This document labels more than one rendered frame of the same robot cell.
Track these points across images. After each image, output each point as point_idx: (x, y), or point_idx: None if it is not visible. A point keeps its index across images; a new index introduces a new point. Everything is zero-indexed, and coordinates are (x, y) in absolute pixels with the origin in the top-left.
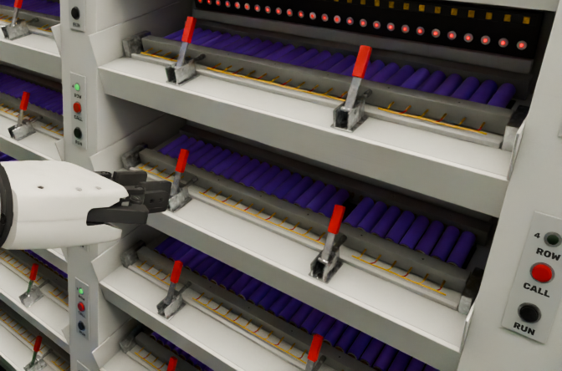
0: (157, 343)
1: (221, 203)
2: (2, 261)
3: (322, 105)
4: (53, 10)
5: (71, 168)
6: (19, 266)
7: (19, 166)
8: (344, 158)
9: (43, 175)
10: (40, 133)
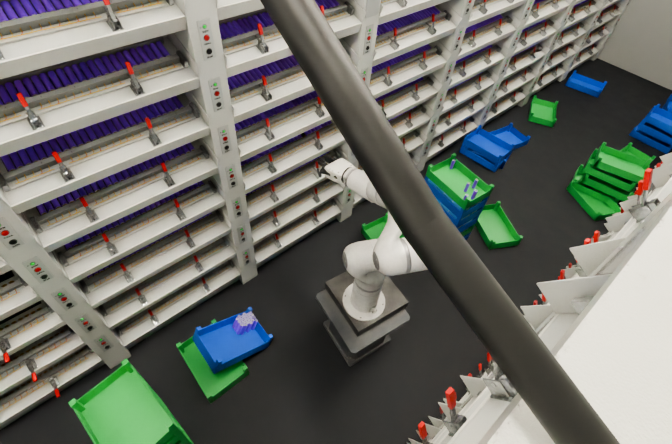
0: (255, 219)
1: (278, 158)
2: (160, 283)
3: (308, 114)
4: (148, 161)
5: (333, 164)
6: (169, 275)
7: (341, 168)
8: (323, 121)
9: (345, 165)
10: (184, 208)
